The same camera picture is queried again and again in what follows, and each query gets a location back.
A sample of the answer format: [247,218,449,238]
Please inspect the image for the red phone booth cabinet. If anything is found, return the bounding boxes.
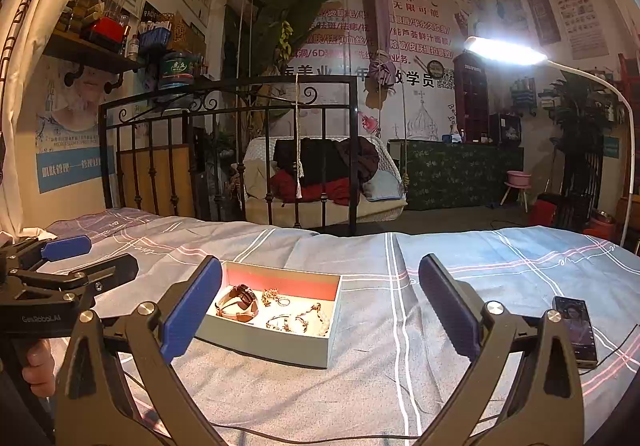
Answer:
[454,51,489,143]

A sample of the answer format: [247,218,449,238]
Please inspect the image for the person's left hand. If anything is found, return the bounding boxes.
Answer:
[22,340,55,398]

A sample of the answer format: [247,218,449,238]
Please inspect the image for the pale green jewelry box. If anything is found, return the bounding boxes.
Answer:
[196,261,342,369]

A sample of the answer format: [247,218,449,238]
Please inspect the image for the white pearl bracelet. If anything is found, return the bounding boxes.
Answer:
[294,301,331,338]

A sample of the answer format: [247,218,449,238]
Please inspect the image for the wooden wall shelf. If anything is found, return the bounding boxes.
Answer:
[43,31,143,94]

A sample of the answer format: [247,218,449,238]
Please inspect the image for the white hanging swing chair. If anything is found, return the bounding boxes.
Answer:
[243,136,407,228]

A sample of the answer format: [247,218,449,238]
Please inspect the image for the gold snowflake brooch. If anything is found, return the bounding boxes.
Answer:
[262,289,281,307]

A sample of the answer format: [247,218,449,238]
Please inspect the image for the pink small stool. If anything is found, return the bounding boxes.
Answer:
[500,171,532,212]

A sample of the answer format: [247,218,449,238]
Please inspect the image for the black rose-gold wrist watch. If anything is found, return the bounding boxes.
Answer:
[214,283,259,322]

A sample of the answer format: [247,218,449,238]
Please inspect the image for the red cloth on swing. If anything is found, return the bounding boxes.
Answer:
[270,171,350,206]

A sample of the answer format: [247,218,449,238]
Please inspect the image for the black smartphone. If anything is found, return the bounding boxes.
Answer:
[552,296,598,370]

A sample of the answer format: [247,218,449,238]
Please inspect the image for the black iron bed frame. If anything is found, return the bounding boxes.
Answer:
[98,75,358,236]

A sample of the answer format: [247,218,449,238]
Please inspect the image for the white floor lamp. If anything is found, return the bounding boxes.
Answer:
[462,35,637,248]

